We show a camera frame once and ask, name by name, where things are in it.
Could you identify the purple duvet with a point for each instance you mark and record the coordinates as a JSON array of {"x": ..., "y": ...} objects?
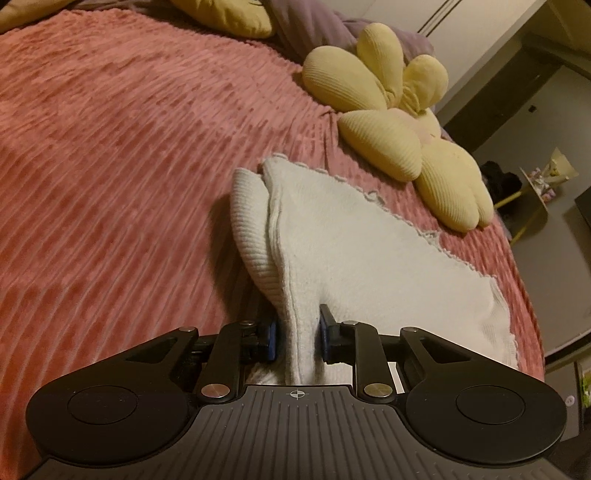
[{"x": 314, "y": 23}]

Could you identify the pink ribbed blanket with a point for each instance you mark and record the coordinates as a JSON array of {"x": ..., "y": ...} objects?
[{"x": 115, "y": 184}]

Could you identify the black object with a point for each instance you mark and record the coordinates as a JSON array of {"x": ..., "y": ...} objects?
[{"x": 498, "y": 182}]

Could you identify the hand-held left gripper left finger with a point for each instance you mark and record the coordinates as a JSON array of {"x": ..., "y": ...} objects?
[{"x": 272, "y": 342}]

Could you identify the dark wall screen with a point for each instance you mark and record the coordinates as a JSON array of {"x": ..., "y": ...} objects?
[{"x": 584, "y": 205}]

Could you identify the yellow flower-shaped pillow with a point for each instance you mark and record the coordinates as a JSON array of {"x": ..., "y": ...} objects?
[{"x": 392, "y": 138}]

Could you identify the wrapped flower bouquet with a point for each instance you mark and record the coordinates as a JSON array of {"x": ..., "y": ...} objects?
[{"x": 561, "y": 167}]

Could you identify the yellow-legged side table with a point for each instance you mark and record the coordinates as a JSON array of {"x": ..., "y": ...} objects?
[{"x": 531, "y": 194}]

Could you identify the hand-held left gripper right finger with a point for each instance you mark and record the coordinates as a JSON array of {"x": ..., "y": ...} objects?
[{"x": 326, "y": 342}]

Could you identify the white knit sweater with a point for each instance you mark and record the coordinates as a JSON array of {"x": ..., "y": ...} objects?
[{"x": 360, "y": 258}]

